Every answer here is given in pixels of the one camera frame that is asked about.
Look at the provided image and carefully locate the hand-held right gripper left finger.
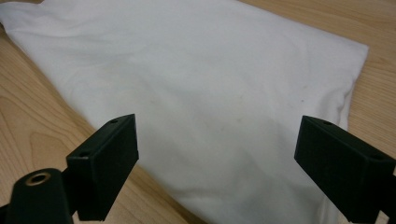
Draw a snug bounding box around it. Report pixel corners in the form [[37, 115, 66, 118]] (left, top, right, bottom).
[[65, 113, 140, 222]]

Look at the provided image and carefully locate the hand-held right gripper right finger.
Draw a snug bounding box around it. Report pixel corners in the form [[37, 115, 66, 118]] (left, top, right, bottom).
[[293, 115, 396, 224]]

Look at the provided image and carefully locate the white printed tank top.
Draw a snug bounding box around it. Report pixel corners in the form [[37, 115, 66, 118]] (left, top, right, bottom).
[[0, 0, 370, 224]]

